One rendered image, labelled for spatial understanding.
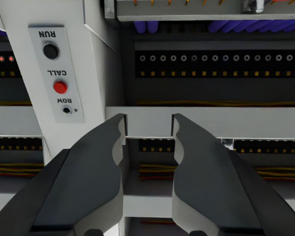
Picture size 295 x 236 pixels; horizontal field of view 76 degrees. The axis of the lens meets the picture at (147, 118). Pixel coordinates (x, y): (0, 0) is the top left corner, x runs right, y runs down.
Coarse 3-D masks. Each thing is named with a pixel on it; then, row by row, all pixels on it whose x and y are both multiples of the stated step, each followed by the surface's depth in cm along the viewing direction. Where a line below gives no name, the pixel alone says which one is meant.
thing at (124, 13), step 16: (144, 0) 23; (160, 0) 23; (176, 0) 23; (192, 0) 23; (208, 0) 23; (224, 0) 23; (240, 0) 23; (272, 0) 23; (288, 0) 23; (128, 16) 24; (144, 16) 24; (160, 16) 24; (176, 16) 24; (192, 16) 24; (208, 16) 24; (224, 16) 24; (240, 16) 24; (256, 16) 24; (272, 16) 24; (288, 16) 24
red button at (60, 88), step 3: (57, 81) 23; (60, 81) 23; (54, 84) 23; (57, 84) 23; (60, 84) 23; (63, 84) 23; (54, 87) 23; (57, 87) 23; (60, 87) 23; (63, 87) 23; (66, 87) 24; (57, 90) 24; (60, 90) 24; (63, 90) 24; (60, 93) 24
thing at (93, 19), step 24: (96, 0) 22; (96, 24) 22; (120, 24) 27; (144, 48) 37; (168, 48) 37; (192, 48) 37; (216, 48) 37; (240, 48) 36; (264, 48) 36; (288, 48) 36
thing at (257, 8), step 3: (255, 0) 20; (258, 0) 20; (261, 0) 20; (255, 3) 20; (258, 3) 20; (261, 3) 20; (255, 6) 20; (258, 6) 20; (261, 6) 20; (255, 9) 20; (258, 9) 20; (261, 9) 20
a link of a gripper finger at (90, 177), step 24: (120, 120) 12; (96, 144) 9; (120, 144) 10; (72, 168) 8; (96, 168) 8; (72, 192) 7; (96, 192) 7; (120, 192) 7; (48, 216) 6; (72, 216) 6; (96, 216) 7; (120, 216) 8
